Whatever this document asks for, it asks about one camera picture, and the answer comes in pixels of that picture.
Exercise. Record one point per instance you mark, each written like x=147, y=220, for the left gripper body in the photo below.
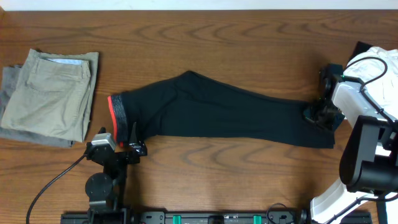
x=125, y=161

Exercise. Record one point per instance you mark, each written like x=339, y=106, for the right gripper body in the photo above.
x=323, y=114

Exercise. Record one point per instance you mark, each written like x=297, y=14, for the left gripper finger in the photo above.
x=136, y=143
x=102, y=130

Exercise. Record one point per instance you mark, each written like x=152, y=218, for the black leggings with red waistband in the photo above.
x=193, y=105

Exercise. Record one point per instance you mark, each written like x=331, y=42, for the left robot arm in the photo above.
x=106, y=189

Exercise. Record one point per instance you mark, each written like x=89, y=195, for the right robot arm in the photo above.
x=368, y=166

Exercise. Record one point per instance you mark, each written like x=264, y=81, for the folded khaki pants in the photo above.
x=53, y=95

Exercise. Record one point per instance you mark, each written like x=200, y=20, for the black garment under white one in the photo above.
x=360, y=47

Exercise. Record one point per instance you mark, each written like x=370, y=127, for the folded grey garment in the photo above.
x=10, y=77

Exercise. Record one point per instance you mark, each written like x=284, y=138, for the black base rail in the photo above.
x=183, y=218

